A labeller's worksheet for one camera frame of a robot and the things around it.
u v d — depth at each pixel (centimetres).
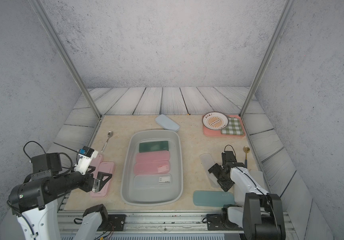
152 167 93
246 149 99
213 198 81
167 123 115
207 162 94
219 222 73
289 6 70
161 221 75
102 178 53
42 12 72
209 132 111
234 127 111
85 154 51
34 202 36
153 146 100
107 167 90
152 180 85
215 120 115
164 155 99
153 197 84
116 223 72
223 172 65
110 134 108
